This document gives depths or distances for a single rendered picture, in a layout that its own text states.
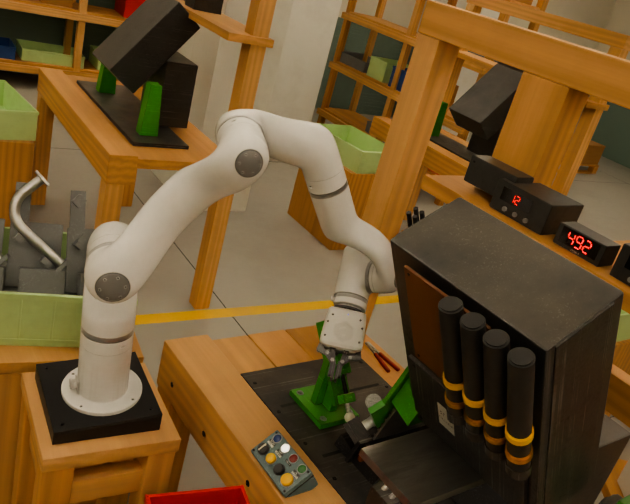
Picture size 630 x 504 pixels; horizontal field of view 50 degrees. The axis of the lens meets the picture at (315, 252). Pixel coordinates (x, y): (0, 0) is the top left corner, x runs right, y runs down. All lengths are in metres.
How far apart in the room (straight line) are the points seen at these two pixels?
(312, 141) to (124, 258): 0.46
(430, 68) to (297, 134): 0.64
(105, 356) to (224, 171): 0.54
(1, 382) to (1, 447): 0.23
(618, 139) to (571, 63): 11.31
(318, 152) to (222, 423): 0.72
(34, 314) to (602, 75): 1.57
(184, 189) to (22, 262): 0.91
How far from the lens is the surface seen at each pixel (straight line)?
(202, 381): 1.86
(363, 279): 1.63
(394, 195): 2.07
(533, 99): 1.76
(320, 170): 1.48
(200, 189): 1.44
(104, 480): 1.79
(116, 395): 1.74
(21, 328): 2.08
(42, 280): 2.21
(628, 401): 1.77
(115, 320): 1.60
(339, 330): 1.61
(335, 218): 1.54
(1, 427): 2.18
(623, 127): 12.99
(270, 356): 2.06
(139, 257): 1.48
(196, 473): 2.92
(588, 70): 1.69
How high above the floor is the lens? 1.99
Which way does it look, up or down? 23 degrees down
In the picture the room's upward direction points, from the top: 16 degrees clockwise
